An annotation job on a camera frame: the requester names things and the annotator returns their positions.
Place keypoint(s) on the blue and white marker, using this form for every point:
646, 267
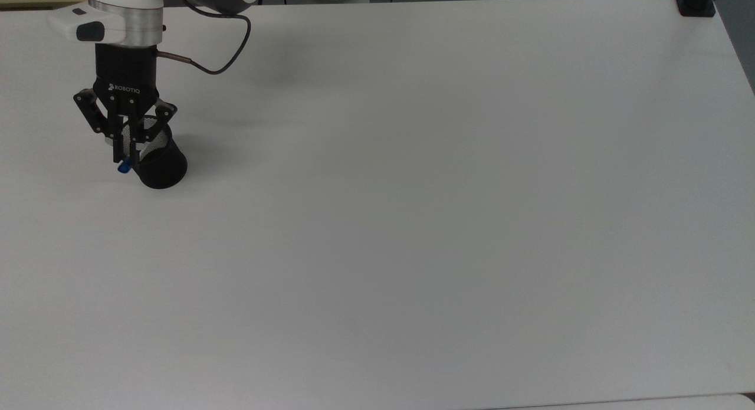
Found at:
124, 167

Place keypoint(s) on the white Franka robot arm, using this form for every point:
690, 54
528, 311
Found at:
127, 26

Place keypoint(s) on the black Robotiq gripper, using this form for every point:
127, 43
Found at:
125, 74

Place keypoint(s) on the black mesh pen cup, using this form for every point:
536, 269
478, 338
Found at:
162, 168

